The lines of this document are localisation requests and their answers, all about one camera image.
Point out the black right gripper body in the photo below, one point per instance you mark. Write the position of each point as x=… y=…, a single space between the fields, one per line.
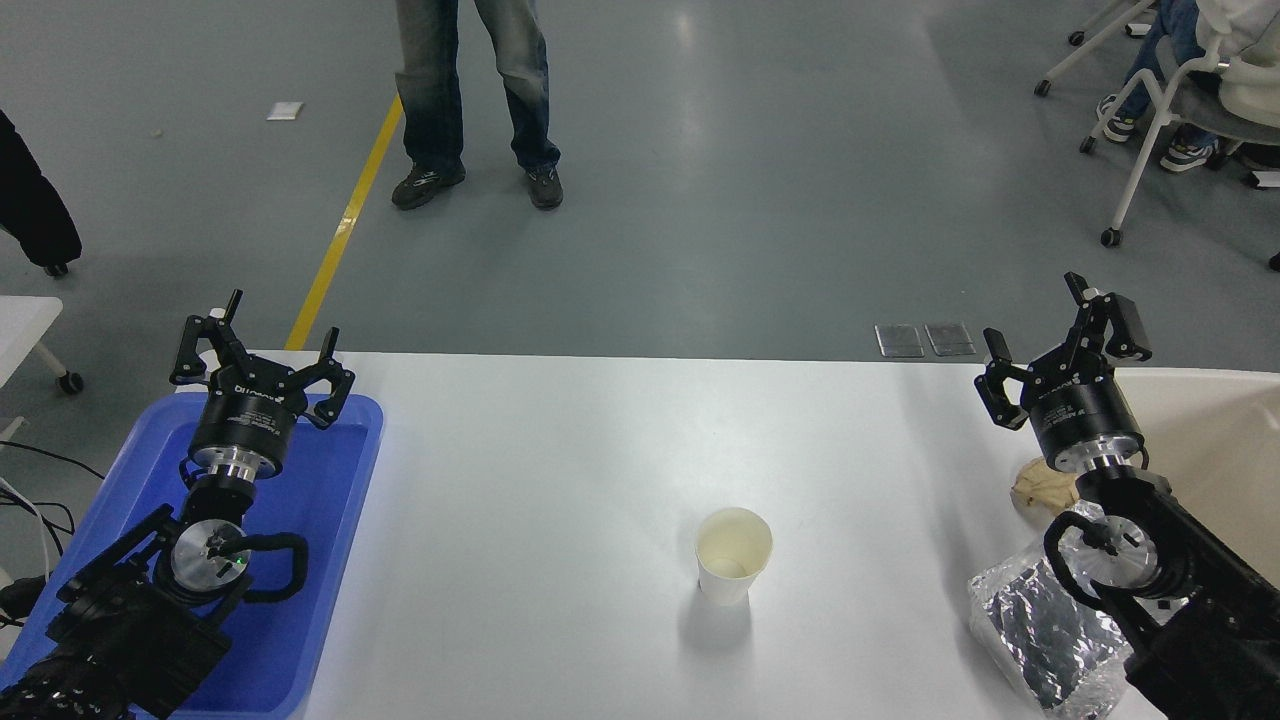
x=1085 y=415

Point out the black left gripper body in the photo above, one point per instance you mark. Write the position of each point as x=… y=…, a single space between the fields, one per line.
x=245 y=420

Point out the white paper cup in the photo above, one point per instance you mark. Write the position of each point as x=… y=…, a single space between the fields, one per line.
x=733 y=555

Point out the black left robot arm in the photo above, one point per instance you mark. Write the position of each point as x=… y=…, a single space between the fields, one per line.
x=120 y=620

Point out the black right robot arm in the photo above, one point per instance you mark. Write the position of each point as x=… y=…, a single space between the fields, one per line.
x=1200 y=590

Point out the silver floor plate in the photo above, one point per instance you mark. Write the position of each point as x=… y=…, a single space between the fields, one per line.
x=899 y=341
x=950 y=339

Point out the crumpled tan paper ball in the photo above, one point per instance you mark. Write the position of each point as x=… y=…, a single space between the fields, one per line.
x=1040 y=487

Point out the blue plastic tray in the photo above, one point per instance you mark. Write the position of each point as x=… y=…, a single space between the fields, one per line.
x=330 y=500

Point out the large pale bin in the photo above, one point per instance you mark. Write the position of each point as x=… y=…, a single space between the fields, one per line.
x=1220 y=450

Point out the white wheeled chair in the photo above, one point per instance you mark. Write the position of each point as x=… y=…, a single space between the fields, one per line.
x=1141 y=160

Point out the small white wheeled table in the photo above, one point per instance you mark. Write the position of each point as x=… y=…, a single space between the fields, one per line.
x=25 y=320

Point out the silver foil tray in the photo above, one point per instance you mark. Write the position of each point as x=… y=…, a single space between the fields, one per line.
x=1040 y=630

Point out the person in dark clothing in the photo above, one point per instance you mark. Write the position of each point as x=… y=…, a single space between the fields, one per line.
x=30 y=200

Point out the white chair base leg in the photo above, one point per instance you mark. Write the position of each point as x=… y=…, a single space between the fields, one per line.
x=1090 y=49

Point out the seated person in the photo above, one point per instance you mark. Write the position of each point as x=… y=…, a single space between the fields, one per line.
x=1170 y=40

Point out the standing person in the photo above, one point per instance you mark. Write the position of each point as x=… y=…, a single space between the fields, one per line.
x=430 y=80

